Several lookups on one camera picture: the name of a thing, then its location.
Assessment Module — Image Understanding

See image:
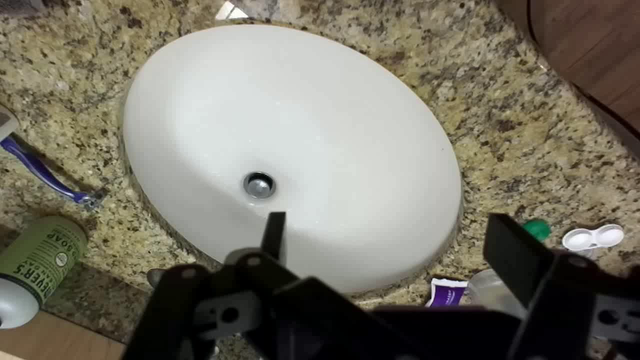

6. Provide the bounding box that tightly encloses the small green cap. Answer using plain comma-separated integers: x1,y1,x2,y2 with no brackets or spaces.
521,218,553,243

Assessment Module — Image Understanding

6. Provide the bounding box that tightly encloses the green soap pump bottle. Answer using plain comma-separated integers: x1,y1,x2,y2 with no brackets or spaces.
0,214,89,331

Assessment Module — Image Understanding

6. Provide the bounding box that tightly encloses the white contact lens case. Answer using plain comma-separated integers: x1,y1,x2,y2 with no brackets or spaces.
559,221,628,255

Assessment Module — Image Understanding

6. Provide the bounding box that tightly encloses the metal sink drain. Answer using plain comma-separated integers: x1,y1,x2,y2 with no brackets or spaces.
241,169,277,199

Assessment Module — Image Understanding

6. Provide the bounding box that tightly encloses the white oval sink basin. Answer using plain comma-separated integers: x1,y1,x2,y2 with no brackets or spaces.
119,24,464,297

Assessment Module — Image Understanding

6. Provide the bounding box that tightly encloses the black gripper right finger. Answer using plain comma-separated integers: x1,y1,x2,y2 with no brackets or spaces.
481,212,603,360

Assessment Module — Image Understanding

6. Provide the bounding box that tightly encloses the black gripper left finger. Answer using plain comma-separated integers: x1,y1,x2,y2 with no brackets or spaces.
223,209,312,296

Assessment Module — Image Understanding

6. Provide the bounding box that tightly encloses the purple blue razor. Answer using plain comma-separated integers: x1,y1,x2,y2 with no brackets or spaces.
0,107,108,209

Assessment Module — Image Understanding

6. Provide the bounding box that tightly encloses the small purple white packet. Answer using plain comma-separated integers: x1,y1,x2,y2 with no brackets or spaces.
424,276,470,310

